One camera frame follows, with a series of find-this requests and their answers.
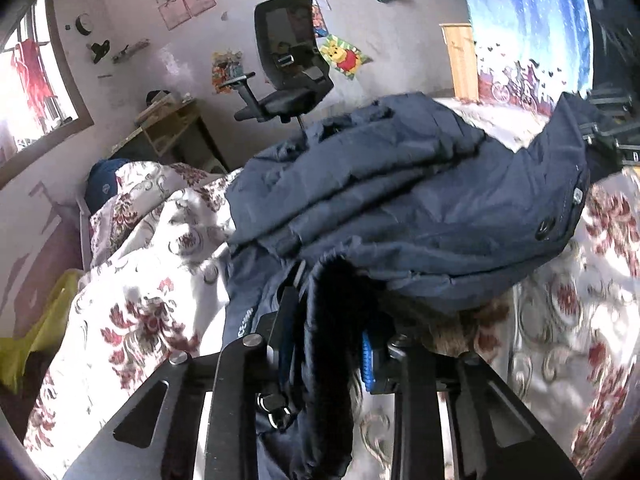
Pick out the cartoon wall poster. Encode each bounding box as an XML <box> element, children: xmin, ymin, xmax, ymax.
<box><xmin>311</xmin><ymin>2</ymin><xmax>331</xmax><ymax>38</ymax></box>

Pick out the white bed frame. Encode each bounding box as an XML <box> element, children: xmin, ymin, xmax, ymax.
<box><xmin>75</xmin><ymin>195</ymin><xmax>96</xmax><ymax>271</ymax></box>

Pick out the small wall shelf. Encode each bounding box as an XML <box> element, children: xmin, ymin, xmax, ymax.
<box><xmin>111</xmin><ymin>37</ymin><xmax>151</xmax><ymax>65</ymax></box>

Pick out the stack of papers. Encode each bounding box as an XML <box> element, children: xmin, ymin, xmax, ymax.
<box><xmin>134</xmin><ymin>96</ymin><xmax>197</xmax><ymax>123</ymax></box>

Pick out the blue pillow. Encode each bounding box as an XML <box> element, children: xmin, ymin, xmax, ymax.
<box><xmin>87</xmin><ymin>158</ymin><xmax>132</xmax><ymax>213</ymax></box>

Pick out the yellow cloth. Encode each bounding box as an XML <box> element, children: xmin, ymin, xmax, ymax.
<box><xmin>0</xmin><ymin>269</ymin><xmax>83</xmax><ymax>396</ymax></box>

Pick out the blue starry printed curtain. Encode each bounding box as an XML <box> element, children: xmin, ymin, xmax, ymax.
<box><xmin>455</xmin><ymin>0</ymin><xmax>596</xmax><ymax>113</ymax></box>

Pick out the yellow bear wall poster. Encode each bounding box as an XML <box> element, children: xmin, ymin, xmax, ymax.
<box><xmin>320</xmin><ymin>34</ymin><xmax>373</xmax><ymax>80</ymax></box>

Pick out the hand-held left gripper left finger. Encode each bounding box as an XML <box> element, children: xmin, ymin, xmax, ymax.
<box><xmin>62</xmin><ymin>284</ymin><xmax>301</xmax><ymax>480</ymax></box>

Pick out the dark navy padded jacket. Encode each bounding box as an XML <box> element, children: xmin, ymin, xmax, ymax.
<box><xmin>222</xmin><ymin>91</ymin><xmax>621</xmax><ymax>480</ymax></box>

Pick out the colourful cartoon wall sticker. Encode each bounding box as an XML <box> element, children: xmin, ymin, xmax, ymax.
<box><xmin>211</xmin><ymin>50</ymin><xmax>246</xmax><ymax>95</ymax></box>

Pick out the red hanging garment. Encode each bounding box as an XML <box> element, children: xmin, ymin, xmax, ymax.
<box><xmin>10</xmin><ymin>37</ymin><xmax>56</xmax><ymax>116</ymax></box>

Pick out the black mesh office chair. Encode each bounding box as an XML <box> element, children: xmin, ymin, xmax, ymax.
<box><xmin>220</xmin><ymin>0</ymin><xmax>335</xmax><ymax>126</ymax></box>

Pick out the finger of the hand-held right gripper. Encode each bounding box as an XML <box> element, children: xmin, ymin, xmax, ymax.
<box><xmin>581</xmin><ymin>119</ymin><xmax>640</xmax><ymax>168</ymax></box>
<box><xmin>589</xmin><ymin>88</ymin><xmax>640</xmax><ymax>112</ymax></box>

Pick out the floral satin bedspread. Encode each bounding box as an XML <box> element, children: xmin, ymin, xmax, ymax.
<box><xmin>22</xmin><ymin>95</ymin><xmax>640</xmax><ymax>480</ymax></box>

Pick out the wooden framed window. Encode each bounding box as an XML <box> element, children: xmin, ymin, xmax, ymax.
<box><xmin>0</xmin><ymin>0</ymin><xmax>96</xmax><ymax>188</ymax></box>

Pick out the light wooden board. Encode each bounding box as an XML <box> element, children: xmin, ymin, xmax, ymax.
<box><xmin>440</xmin><ymin>22</ymin><xmax>481</xmax><ymax>102</ymax></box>

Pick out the wooden desk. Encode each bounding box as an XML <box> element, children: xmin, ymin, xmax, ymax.
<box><xmin>111</xmin><ymin>99</ymin><xmax>226</xmax><ymax>171</ymax></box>

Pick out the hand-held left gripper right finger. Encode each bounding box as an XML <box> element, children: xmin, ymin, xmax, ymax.
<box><xmin>359</xmin><ymin>331</ymin><xmax>583</xmax><ymax>480</ymax></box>

